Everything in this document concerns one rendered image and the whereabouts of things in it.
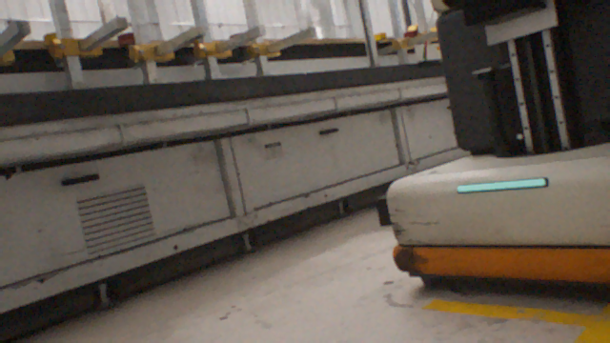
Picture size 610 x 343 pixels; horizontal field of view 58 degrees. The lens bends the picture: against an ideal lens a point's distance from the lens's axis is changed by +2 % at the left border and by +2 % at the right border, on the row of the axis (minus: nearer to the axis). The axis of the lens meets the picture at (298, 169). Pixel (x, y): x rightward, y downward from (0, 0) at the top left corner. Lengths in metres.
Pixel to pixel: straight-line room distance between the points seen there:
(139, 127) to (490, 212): 1.13
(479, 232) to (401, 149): 1.98
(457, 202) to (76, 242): 1.26
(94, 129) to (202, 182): 0.59
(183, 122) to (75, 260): 0.58
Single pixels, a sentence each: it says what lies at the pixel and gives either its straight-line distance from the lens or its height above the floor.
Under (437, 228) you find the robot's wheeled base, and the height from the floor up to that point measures 0.16.
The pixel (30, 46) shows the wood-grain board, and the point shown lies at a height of 0.88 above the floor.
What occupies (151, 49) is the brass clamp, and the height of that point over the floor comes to 0.81.
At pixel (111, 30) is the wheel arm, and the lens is 1.59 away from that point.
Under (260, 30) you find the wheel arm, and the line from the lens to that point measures 1.85.
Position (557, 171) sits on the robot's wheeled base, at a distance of 1.15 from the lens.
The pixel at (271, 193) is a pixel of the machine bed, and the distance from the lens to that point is 2.41.
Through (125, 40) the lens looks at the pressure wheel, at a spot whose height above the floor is 0.88.
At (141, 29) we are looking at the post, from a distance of 1.89.
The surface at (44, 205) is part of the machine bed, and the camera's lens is 1.92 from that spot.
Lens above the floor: 0.42
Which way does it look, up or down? 3 degrees down
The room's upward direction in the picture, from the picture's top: 12 degrees counter-clockwise
